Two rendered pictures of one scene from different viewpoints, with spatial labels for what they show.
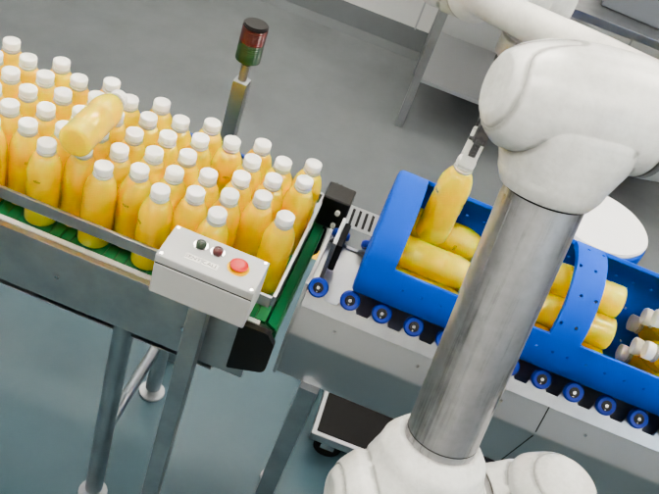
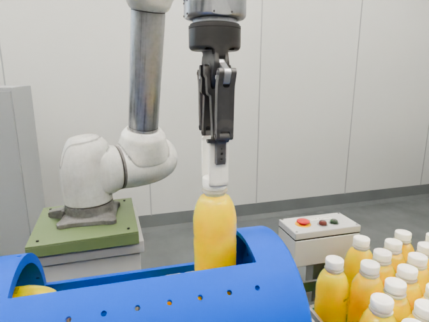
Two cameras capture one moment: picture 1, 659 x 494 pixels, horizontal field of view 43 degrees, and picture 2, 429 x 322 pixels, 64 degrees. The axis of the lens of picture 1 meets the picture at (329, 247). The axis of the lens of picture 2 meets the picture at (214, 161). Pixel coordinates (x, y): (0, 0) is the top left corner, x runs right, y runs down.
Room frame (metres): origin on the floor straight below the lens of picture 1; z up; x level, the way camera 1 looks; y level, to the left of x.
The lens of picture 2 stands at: (1.97, -0.35, 1.49)
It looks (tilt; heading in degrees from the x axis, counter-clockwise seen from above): 13 degrees down; 163
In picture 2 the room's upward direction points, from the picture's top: straight up
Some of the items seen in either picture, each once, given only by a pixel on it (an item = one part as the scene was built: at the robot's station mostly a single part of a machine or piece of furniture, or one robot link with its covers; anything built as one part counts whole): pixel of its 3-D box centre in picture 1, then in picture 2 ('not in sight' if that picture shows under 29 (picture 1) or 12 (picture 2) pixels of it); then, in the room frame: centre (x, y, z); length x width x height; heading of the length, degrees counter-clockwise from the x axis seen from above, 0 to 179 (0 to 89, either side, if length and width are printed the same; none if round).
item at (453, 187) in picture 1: (446, 201); (214, 241); (1.46, -0.19, 1.23); 0.07 x 0.07 x 0.19
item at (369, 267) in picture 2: (262, 198); (369, 268); (1.42, 0.17, 1.10); 0.04 x 0.04 x 0.02
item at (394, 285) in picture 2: (273, 180); (395, 287); (1.49, 0.17, 1.10); 0.04 x 0.04 x 0.02
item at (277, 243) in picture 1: (274, 253); (331, 303); (1.38, 0.11, 1.00); 0.07 x 0.07 x 0.19
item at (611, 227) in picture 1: (598, 221); not in sight; (1.94, -0.65, 1.03); 0.28 x 0.28 x 0.01
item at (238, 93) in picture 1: (202, 238); not in sight; (1.84, 0.36, 0.55); 0.04 x 0.04 x 1.10; 88
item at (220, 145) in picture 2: not in sight; (221, 148); (1.50, -0.19, 1.40); 0.03 x 0.01 x 0.05; 178
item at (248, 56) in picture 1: (249, 50); not in sight; (1.84, 0.36, 1.18); 0.06 x 0.06 x 0.05
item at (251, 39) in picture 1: (253, 34); not in sight; (1.84, 0.36, 1.23); 0.06 x 0.06 x 0.04
